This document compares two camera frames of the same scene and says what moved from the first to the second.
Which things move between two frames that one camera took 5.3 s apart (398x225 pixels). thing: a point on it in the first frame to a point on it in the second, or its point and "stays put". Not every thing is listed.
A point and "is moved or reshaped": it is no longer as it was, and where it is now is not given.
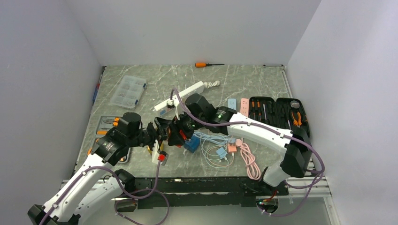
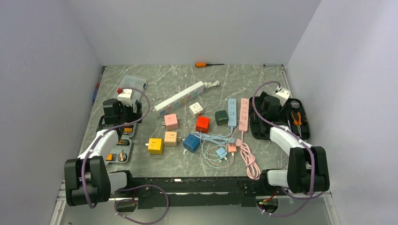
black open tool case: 289,113 stays put
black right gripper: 176,138 to 282,112
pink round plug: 238,142 stays put
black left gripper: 161,124 to 133,115
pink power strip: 244,106 stays put
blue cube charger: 192,145 stays put
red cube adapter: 182,134 is moved or reshaped
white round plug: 209,85 stays put
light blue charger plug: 221,152 stays put
